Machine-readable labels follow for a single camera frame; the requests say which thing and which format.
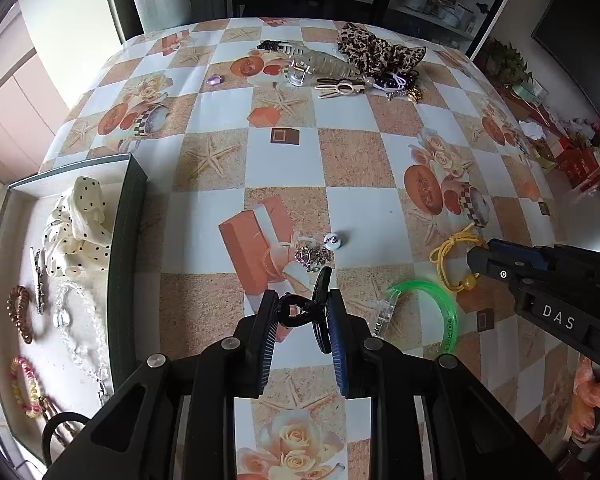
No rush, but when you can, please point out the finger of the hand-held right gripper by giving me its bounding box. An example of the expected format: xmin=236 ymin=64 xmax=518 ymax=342
xmin=466 ymin=247 xmax=523 ymax=282
xmin=487 ymin=239 xmax=552 ymax=267

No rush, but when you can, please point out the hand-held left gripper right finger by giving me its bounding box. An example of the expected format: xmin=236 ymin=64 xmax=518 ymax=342
xmin=327 ymin=287 xmax=563 ymax=480

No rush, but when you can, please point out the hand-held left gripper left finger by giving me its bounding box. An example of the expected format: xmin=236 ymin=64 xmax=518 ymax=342
xmin=45 ymin=289 xmax=281 ymax=480

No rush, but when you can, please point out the yellow hair tie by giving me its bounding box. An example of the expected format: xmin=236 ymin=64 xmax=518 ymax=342
xmin=429 ymin=223 xmax=488 ymax=293

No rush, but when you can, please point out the black claw clip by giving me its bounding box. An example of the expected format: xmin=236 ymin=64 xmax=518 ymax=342
xmin=275 ymin=266 xmax=333 ymax=355

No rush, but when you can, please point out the clear crystal bead bracelet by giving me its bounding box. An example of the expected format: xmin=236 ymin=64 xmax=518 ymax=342
xmin=53 ymin=280 xmax=113 ymax=403

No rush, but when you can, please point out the cream polka dot scrunchie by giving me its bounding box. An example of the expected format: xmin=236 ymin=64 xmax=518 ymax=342
xmin=42 ymin=176 xmax=113 ymax=278

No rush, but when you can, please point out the black hair tie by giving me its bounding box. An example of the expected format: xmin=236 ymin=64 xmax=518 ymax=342
xmin=41 ymin=411 xmax=88 ymax=463

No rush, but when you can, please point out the flower barrette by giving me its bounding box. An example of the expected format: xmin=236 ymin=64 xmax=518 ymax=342
xmin=30 ymin=246 xmax=47 ymax=315

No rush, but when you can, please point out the brown coil hair tie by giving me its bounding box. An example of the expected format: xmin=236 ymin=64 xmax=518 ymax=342
xmin=6 ymin=285 xmax=35 ymax=345

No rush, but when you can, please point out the pastel coil hair tie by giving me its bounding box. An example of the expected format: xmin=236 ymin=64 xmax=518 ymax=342
xmin=8 ymin=356 xmax=46 ymax=418

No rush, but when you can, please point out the grey cardboard box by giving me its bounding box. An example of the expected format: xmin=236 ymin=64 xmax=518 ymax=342
xmin=0 ymin=153 xmax=148 ymax=461

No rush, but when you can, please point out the person's right hand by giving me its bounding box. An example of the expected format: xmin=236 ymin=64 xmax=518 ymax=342
xmin=570 ymin=357 xmax=600 ymax=448

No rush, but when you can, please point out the green plastic bangle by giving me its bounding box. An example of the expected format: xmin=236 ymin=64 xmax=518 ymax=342
xmin=372 ymin=280 xmax=462 ymax=358

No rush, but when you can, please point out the silver charm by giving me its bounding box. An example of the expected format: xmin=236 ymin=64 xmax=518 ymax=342
xmin=295 ymin=245 xmax=331 ymax=272

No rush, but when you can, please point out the pile of colourful gift boxes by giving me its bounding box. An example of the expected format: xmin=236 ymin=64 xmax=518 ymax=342
xmin=500 ymin=82 xmax=600 ymax=196

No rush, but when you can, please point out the green potted plant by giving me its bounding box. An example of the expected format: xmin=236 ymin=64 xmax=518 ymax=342
xmin=477 ymin=37 xmax=536 ymax=91

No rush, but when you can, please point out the black television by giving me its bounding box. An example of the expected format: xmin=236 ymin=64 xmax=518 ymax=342
xmin=530 ymin=0 xmax=600 ymax=121

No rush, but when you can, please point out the cream hair clip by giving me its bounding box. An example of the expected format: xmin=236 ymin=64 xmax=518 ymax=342
xmin=315 ymin=76 xmax=368 ymax=98

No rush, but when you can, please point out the leopard print bow scrunchie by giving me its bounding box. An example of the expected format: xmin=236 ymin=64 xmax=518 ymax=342
xmin=336 ymin=22 xmax=427 ymax=77

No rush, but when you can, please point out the clear claw clip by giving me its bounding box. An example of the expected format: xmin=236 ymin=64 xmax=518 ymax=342
xmin=280 ymin=42 xmax=361 ymax=86

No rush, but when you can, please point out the glass door cabinet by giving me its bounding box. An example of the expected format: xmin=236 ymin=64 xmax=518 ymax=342
xmin=225 ymin=0 xmax=526 ymax=56

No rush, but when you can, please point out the black comb clip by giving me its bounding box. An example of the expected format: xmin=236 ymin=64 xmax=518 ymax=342
xmin=256 ymin=39 xmax=293 ymax=56

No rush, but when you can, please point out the white cabinet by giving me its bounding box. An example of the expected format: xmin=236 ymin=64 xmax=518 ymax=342
xmin=0 ymin=45 xmax=73 ymax=186

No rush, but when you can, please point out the dark beaded hair tie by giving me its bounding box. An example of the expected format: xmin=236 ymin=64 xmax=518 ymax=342
xmin=367 ymin=71 xmax=413 ymax=96

